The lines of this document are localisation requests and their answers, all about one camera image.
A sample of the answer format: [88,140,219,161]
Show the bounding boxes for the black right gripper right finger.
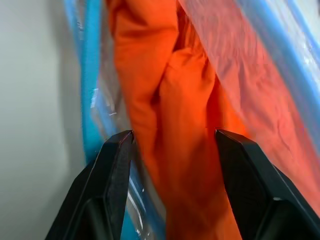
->
[215,128,320,240]

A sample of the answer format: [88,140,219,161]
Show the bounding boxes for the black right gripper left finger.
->
[44,129,135,240]

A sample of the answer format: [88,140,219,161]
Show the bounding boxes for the clear blue-edged plastic pouch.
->
[61,0,320,240]

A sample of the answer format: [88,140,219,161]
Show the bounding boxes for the orange cloth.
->
[106,0,320,240]

